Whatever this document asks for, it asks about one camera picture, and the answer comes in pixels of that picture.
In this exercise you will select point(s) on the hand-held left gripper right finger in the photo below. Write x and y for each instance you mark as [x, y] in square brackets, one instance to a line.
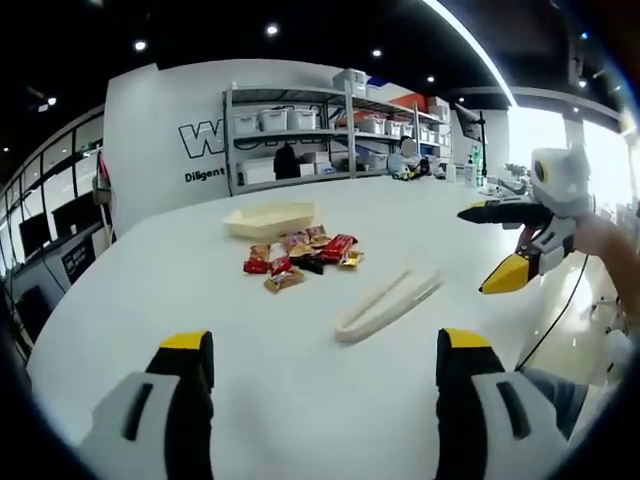
[492, 415]

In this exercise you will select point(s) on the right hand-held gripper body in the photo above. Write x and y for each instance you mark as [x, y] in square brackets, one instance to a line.
[562, 180]

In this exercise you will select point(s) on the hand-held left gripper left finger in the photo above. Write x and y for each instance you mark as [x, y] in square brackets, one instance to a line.
[150, 410]

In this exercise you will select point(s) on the pile of food snack packets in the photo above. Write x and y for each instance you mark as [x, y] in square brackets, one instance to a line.
[300, 255]

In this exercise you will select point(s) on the beige paper container tray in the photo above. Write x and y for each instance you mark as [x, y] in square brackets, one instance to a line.
[270, 220]

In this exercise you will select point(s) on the cluttered white equipment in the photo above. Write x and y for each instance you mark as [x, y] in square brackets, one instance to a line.
[507, 185]

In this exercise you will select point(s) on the clear pump bottle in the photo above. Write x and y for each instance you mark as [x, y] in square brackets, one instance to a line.
[469, 171]

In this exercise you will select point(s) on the white bottle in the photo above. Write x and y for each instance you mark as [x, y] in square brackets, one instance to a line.
[451, 173]

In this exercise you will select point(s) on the person's leg in jeans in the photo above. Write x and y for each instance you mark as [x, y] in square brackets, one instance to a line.
[560, 400]

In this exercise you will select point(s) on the black monitor on pole stand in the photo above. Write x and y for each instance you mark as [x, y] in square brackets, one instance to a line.
[470, 125]

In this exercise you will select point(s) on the white linear ceiling light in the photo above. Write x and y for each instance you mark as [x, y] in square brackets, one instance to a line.
[480, 45]

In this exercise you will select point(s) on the dark side counter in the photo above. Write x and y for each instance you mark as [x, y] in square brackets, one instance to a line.
[55, 265]

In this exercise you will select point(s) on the grey metal shelving rack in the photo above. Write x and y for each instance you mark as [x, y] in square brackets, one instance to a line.
[350, 134]

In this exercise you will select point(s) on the clear lidded storage box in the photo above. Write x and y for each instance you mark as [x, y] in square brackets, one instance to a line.
[351, 82]

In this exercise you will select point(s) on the black computer monitor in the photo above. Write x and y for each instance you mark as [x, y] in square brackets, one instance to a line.
[33, 235]
[72, 220]

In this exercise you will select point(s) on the group of white storage bins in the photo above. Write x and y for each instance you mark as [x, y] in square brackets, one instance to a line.
[274, 120]

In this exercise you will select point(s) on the white cardboard box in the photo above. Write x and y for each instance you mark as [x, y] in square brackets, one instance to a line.
[257, 172]

